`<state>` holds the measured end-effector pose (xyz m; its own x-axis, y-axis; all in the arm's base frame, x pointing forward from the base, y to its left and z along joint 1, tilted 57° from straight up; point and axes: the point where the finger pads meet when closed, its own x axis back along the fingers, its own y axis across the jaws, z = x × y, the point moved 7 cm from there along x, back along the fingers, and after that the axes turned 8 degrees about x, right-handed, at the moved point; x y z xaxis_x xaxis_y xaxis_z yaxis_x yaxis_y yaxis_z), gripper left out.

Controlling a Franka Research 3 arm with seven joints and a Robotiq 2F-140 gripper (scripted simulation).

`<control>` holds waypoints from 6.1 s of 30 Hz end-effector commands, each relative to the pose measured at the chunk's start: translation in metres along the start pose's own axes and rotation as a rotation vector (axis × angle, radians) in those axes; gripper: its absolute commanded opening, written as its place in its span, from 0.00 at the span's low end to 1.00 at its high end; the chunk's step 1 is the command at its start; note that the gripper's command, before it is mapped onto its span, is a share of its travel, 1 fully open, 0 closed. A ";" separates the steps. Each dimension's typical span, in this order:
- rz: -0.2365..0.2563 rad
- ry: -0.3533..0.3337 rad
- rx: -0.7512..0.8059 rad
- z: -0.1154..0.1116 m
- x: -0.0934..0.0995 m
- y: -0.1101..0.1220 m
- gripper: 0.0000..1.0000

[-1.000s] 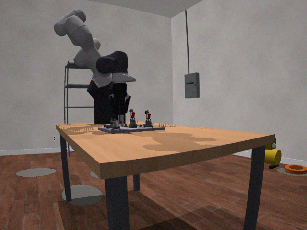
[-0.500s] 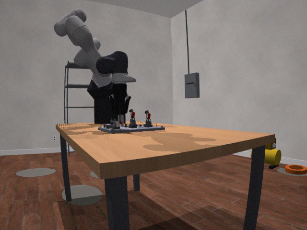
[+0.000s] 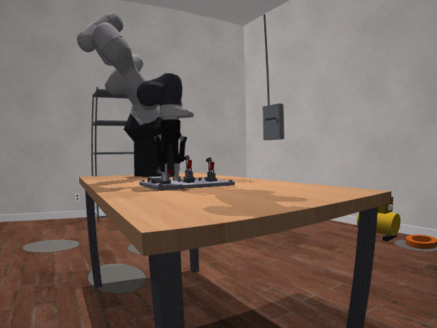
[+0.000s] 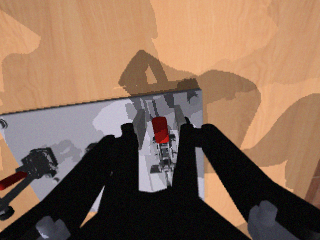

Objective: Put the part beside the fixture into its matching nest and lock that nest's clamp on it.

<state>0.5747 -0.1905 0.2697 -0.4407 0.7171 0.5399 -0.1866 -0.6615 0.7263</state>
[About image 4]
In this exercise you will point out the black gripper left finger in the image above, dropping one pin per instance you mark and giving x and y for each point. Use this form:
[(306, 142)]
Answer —
[(64, 209)]

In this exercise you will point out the grey metal fixture plate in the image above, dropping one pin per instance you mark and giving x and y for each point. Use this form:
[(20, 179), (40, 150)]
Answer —
[(69, 129)]

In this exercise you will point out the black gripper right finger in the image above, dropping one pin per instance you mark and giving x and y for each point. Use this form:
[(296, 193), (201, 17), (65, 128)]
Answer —
[(271, 211)]

